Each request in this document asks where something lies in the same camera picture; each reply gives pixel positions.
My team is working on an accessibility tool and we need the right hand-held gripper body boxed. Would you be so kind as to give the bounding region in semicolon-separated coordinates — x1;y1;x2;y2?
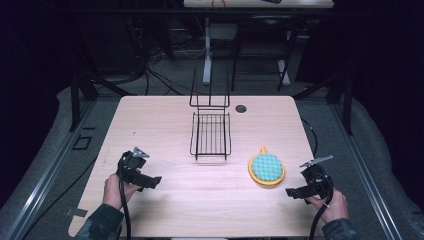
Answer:
298;154;335;201

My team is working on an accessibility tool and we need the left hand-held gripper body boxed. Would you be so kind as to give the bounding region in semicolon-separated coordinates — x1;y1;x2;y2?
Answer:
116;146;151;183

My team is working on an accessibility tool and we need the person's right hand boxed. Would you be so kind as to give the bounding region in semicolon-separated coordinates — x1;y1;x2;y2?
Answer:
306;188;350;225

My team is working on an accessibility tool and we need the person's left hand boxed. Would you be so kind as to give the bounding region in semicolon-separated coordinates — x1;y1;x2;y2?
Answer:
102;173;143;211

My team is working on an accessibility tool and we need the grey tape strip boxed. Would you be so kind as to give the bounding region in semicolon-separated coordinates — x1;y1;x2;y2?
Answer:
64;207;89;218

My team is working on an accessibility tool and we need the white desk with white leg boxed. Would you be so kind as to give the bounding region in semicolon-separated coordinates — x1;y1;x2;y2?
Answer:
182;0;335;86

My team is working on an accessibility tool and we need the black chair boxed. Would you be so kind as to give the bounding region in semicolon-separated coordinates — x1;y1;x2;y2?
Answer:
230;13;303;93

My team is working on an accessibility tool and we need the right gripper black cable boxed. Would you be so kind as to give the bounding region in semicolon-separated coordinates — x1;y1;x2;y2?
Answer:
308;194;334;240

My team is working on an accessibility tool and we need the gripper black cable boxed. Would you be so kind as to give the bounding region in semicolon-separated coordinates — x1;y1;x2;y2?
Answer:
118;179;132;240
308;194;334;240

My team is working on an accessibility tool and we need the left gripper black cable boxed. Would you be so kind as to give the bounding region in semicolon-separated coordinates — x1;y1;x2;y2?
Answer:
118;179;132;240

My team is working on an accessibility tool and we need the thin black cable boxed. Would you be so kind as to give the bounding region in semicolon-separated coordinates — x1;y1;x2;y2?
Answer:
300;117;319;158

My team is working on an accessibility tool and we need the aluminium floor rail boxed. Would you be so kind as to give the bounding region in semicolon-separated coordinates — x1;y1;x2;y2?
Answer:
328;99;406;240
3;99;98;240

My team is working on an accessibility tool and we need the black wire rack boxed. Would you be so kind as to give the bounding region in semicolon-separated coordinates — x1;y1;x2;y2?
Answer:
188;66;233;162

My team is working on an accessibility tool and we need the bundle of floor cables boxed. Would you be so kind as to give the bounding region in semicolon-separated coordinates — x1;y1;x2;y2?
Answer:
123;16;208;98

